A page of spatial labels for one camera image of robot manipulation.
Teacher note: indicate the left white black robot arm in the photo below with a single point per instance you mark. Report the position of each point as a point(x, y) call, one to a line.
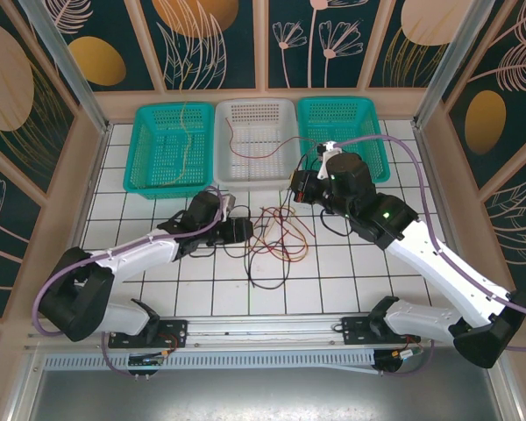
point(136, 256)

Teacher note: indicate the white plastic basket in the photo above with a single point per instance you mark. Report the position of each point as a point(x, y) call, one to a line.
point(256, 175)

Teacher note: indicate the teal plastic basket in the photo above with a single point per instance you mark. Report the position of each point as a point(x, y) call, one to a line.
point(168, 149)
point(355, 123)

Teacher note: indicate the small electronics board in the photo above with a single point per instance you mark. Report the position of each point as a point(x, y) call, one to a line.
point(144, 363)
point(394, 361)

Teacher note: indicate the grey metal sheet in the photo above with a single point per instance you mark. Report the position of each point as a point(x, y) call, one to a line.
point(263, 394)

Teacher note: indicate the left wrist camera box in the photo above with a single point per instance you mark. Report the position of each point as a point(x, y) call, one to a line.
point(229, 204)

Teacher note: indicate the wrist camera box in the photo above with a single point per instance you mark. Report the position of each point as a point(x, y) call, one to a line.
point(329, 153)
point(229, 204)

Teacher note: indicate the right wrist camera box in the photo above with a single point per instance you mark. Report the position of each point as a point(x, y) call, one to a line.
point(329, 153)

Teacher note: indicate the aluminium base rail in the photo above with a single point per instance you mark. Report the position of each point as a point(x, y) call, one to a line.
point(263, 326)

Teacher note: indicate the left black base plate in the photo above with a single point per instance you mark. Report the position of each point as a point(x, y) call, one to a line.
point(171, 331)

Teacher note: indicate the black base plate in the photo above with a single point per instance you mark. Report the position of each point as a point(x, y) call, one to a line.
point(355, 329)
point(171, 331)

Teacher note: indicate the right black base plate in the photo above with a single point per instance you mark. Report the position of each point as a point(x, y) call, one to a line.
point(355, 329)

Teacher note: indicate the aluminium frame post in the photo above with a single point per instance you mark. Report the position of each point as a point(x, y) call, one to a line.
point(66, 66)
point(456, 57)

